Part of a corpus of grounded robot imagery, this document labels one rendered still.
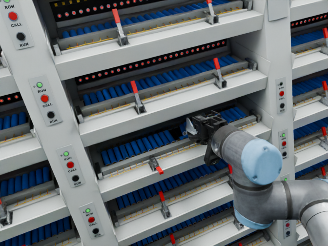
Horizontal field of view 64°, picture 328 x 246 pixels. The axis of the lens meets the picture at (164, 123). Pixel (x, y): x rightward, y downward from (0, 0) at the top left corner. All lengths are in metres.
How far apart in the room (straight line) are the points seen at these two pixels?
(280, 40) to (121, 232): 0.79
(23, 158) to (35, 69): 0.23
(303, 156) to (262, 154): 0.60
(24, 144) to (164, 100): 0.40
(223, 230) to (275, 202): 0.49
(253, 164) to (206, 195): 0.43
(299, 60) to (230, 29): 0.32
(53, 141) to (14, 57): 0.22
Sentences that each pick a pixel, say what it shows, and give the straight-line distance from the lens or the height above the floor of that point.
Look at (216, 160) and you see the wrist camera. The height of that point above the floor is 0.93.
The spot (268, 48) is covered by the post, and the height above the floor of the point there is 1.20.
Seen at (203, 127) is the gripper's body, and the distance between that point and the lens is 0.76.
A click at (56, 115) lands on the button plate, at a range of 0.72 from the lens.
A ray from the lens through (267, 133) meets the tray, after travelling 0.99.
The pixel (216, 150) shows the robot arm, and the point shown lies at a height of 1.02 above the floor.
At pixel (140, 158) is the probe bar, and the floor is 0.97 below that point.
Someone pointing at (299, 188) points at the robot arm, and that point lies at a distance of 0.69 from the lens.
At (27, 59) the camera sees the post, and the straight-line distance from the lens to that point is 0.70.
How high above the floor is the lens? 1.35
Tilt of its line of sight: 21 degrees down
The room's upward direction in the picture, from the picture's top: 13 degrees counter-clockwise
